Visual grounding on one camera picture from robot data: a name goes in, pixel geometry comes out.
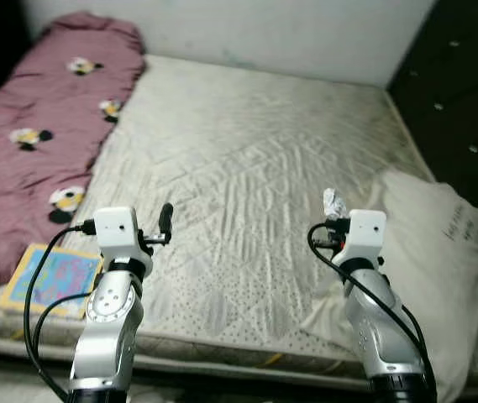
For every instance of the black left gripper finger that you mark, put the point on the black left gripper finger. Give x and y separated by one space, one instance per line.
165 220

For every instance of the silver foil ball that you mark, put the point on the silver foil ball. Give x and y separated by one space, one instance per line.
333 204

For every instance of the white pillow with script print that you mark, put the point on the white pillow with script print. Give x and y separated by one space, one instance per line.
423 252

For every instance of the colourful children's book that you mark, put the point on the colourful children's book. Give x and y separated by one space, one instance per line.
49 281

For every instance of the white quilted mattress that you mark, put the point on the white quilted mattress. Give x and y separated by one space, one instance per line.
247 151

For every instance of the pink cartoon print blanket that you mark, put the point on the pink cartoon print blanket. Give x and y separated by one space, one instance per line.
37 126

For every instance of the black tufted headboard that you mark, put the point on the black tufted headboard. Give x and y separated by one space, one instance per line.
457 101

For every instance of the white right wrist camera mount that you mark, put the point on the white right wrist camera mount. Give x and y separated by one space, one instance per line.
368 233

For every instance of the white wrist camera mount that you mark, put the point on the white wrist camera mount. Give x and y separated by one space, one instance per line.
368 233
117 233

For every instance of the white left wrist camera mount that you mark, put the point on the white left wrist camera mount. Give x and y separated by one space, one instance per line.
117 233

